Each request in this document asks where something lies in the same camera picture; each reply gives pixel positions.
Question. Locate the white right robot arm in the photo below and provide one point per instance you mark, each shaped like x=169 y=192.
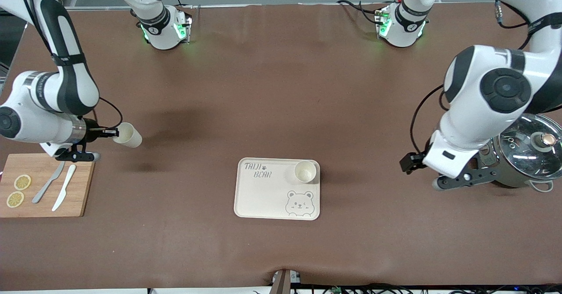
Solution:
x=70 y=79

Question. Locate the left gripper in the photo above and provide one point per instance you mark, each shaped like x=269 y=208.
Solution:
x=409 y=163

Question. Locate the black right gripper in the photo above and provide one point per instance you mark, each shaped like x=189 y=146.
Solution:
x=91 y=133

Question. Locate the white plastic knife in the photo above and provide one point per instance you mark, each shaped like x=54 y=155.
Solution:
x=64 y=188

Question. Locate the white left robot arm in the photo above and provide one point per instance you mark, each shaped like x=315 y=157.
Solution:
x=505 y=87

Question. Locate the bamboo cutting board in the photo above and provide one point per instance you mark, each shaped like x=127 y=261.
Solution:
x=44 y=206

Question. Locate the grey plastic knife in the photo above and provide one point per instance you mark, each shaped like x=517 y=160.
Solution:
x=41 y=193

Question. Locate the white plastic cup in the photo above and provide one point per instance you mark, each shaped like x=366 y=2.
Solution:
x=131 y=138
x=305 y=172

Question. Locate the brown table cover sheet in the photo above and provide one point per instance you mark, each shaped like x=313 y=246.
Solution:
x=281 y=87

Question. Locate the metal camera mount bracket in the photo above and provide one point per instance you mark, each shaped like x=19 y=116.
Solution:
x=281 y=283

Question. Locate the cream tray with bear print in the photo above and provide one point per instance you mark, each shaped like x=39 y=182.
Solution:
x=263 y=197

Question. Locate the yellow lemon slice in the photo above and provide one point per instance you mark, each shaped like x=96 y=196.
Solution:
x=15 y=199
x=22 y=182

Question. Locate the glass pot lid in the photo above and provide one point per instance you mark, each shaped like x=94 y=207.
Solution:
x=527 y=153

